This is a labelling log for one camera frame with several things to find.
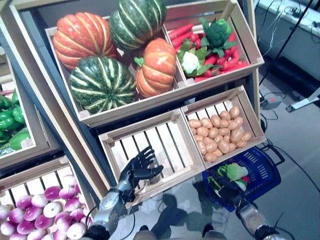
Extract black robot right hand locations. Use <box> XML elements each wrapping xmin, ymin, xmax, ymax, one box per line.
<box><xmin>207</xmin><ymin>174</ymin><xmax>248</xmax><ymax>209</ymax></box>

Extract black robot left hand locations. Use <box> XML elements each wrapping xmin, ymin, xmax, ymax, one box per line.
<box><xmin>119</xmin><ymin>145</ymin><xmax>165</xmax><ymax>191</ymax></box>

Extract blue plastic shopping basket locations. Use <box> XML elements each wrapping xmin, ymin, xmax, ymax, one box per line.
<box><xmin>201</xmin><ymin>146</ymin><xmax>286</xmax><ymax>213</ymax></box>

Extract wooden slatted crate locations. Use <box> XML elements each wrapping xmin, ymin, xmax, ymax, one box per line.
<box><xmin>180</xmin><ymin>84</ymin><xmax>267</xmax><ymax>170</ymax></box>
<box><xmin>98</xmin><ymin>108</ymin><xmax>206</xmax><ymax>210</ymax></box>
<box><xmin>0</xmin><ymin>154</ymin><xmax>98</xmax><ymax>240</ymax></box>

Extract large tan potato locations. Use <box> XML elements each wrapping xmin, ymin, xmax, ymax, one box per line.
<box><xmin>229</xmin><ymin>128</ymin><xmax>244</xmax><ymax>144</ymax></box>
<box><xmin>217</xmin><ymin>139</ymin><xmax>230</xmax><ymax>154</ymax></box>

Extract wide wooden crate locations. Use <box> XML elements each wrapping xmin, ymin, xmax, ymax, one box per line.
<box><xmin>44</xmin><ymin>14</ymin><xmax>191</xmax><ymax>128</ymax></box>

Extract wooden display shelf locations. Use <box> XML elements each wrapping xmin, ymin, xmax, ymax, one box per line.
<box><xmin>0</xmin><ymin>44</ymin><xmax>63</xmax><ymax>173</ymax></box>
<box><xmin>0</xmin><ymin>0</ymin><xmax>266</xmax><ymax>201</ymax></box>

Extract green striped pumpkin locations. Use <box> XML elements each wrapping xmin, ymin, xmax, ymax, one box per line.
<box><xmin>69</xmin><ymin>55</ymin><xmax>137</xmax><ymax>115</ymax></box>
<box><xmin>109</xmin><ymin>0</ymin><xmax>168</xmax><ymax>52</ymax></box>

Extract grey box red button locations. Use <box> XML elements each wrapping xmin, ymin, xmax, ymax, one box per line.
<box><xmin>261</xmin><ymin>96</ymin><xmax>281</xmax><ymax>110</ymax></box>

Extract small orange pumpkin green stem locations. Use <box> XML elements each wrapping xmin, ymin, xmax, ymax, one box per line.
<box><xmin>133</xmin><ymin>37</ymin><xmax>178</xmax><ymax>99</ymax></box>

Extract white cauliflower with leaves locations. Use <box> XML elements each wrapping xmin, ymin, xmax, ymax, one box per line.
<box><xmin>177</xmin><ymin>39</ymin><xmax>213</xmax><ymax>77</ymax></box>

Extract green bell pepper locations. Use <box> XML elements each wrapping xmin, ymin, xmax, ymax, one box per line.
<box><xmin>12</xmin><ymin>104</ymin><xmax>26</xmax><ymax>125</ymax></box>
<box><xmin>0</xmin><ymin>94</ymin><xmax>13</xmax><ymax>110</ymax></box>
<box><xmin>11</xmin><ymin>88</ymin><xmax>21</xmax><ymax>106</ymax></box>
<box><xmin>8</xmin><ymin>127</ymin><xmax>32</xmax><ymax>151</ymax></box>
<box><xmin>0</xmin><ymin>108</ymin><xmax>20</xmax><ymax>131</ymax></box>

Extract large orange ribbed pumpkin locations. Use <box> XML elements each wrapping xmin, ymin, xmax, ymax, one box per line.
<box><xmin>52</xmin><ymin>11</ymin><xmax>118</xmax><ymax>71</ymax></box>

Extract green broccoli head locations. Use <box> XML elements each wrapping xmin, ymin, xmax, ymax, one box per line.
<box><xmin>198</xmin><ymin>17</ymin><xmax>237</xmax><ymax>58</ymax></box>

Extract black tripod stand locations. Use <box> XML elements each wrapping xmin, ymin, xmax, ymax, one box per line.
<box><xmin>257</xmin><ymin>0</ymin><xmax>316</xmax><ymax>87</ymax></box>

